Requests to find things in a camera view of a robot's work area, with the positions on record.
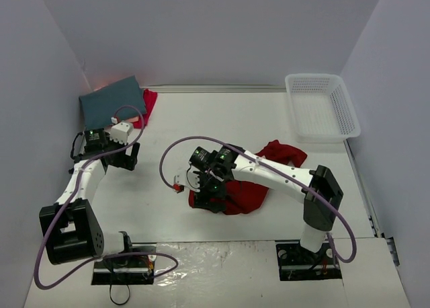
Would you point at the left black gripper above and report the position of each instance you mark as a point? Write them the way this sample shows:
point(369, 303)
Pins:
point(125, 155)

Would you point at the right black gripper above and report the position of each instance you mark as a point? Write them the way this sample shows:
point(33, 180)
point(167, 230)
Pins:
point(204, 194)

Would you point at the red t shirt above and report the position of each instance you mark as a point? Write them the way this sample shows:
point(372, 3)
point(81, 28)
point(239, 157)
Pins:
point(150, 99)
point(245, 197)

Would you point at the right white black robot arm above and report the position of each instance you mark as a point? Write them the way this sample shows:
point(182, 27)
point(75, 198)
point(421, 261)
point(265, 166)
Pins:
point(316, 190)

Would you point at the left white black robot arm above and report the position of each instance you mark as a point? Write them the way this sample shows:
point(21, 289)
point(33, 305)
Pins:
point(70, 225)

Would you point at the folded teal t shirt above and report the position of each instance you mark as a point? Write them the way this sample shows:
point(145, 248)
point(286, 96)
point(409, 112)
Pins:
point(99, 106)

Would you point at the folded red t shirt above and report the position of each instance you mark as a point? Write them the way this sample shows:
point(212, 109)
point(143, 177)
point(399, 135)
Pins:
point(150, 99)

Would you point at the white plastic basket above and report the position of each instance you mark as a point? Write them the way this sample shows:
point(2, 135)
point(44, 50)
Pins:
point(320, 108)

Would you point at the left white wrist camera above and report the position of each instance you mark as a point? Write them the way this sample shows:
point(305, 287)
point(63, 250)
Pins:
point(120, 132)

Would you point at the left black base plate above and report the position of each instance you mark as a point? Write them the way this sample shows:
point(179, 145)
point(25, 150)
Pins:
point(131, 270)

